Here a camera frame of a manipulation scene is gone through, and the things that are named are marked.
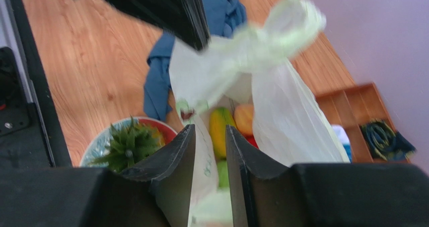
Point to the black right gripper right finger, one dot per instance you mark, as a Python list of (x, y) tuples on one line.
[(264, 192)]

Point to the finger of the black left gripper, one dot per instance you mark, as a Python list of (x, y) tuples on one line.
[(184, 19)]

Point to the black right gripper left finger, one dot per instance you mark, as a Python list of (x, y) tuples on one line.
[(154, 192)]

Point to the fake pineapple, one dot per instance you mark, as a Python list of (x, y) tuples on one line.
[(129, 145)]

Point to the fake yellow mango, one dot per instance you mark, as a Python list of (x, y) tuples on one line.
[(218, 120)]

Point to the pale yellow plastic bag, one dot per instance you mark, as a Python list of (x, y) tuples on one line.
[(253, 66)]

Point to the fake red fruit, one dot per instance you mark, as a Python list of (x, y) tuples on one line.
[(252, 141)]

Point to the fake orange peach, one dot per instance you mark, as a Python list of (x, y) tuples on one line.
[(243, 117)]

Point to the teal white sock right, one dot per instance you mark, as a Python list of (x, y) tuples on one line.
[(342, 136)]

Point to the wooden compartment tray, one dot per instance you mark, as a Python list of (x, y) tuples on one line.
[(351, 108)]

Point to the dark blue yellow sock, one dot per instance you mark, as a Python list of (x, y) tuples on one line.
[(385, 143)]

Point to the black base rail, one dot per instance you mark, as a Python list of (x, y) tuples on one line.
[(31, 135)]

